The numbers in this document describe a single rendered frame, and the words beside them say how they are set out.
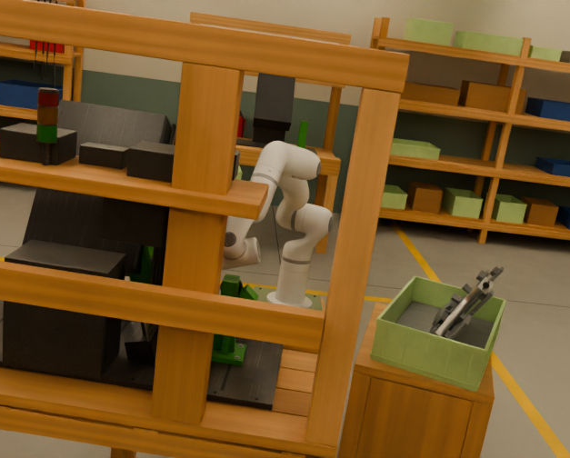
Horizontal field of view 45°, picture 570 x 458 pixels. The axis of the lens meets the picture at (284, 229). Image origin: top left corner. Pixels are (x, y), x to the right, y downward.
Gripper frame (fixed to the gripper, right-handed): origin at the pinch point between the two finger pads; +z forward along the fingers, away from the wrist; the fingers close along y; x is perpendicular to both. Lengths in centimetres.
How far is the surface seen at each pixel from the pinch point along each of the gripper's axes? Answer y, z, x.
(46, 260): 24.1, 25.8, 4.6
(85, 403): 4.8, 21.4, 41.4
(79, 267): 23.3, 16.3, 8.4
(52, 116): 60, 8, -15
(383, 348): -67, -65, 15
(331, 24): -349, -84, -448
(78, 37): 74, -5, -25
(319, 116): -417, -54, -382
